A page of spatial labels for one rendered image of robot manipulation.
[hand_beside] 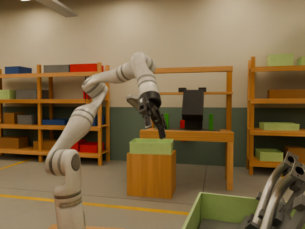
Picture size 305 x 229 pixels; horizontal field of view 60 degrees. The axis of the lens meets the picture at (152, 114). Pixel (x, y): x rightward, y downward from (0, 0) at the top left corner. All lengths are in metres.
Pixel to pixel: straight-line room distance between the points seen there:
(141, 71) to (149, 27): 5.24
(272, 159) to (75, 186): 4.74
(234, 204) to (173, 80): 4.81
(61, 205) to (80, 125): 0.29
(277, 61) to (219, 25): 1.45
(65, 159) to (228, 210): 0.73
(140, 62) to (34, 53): 6.46
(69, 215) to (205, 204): 0.60
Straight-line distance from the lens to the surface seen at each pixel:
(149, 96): 0.89
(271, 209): 0.95
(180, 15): 6.13
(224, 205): 1.26
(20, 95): 6.86
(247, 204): 1.25
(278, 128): 5.38
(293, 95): 5.44
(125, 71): 1.07
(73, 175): 0.96
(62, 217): 1.01
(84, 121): 1.07
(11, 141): 7.12
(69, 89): 6.75
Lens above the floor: 1.37
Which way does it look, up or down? 3 degrees down
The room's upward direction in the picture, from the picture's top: straight up
